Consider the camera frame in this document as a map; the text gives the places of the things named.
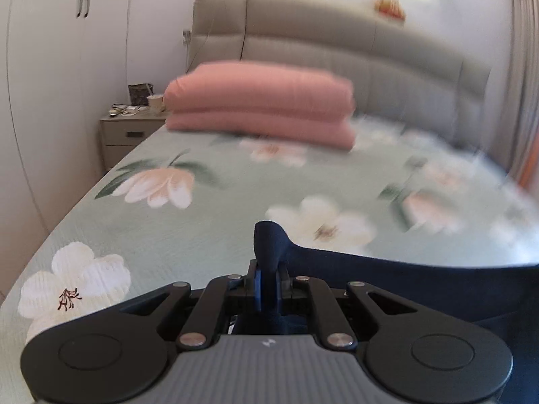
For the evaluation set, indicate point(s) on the folded pink quilt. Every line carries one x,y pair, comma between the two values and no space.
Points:
261,105

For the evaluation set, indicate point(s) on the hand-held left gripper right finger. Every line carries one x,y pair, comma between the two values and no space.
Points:
320,307

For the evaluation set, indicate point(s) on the navy striped hoodie jacket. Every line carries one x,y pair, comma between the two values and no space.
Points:
421,290

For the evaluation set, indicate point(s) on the patterned dark bag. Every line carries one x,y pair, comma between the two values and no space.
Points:
140,94

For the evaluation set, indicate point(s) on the small clutter on nightstand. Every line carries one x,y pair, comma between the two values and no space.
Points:
124,110

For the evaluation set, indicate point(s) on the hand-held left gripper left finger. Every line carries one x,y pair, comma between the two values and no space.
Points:
217,303

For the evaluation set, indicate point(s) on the white wardrobe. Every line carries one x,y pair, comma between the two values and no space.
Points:
50,113

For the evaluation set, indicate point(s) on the white paper cup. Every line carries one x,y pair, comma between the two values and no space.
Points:
156,104

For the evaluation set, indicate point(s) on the beige nightstand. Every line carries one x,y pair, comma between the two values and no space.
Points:
122,136

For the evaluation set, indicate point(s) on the grey padded headboard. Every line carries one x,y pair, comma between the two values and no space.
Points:
316,38

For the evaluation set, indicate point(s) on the floral green bedspread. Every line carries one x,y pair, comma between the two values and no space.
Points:
189,227

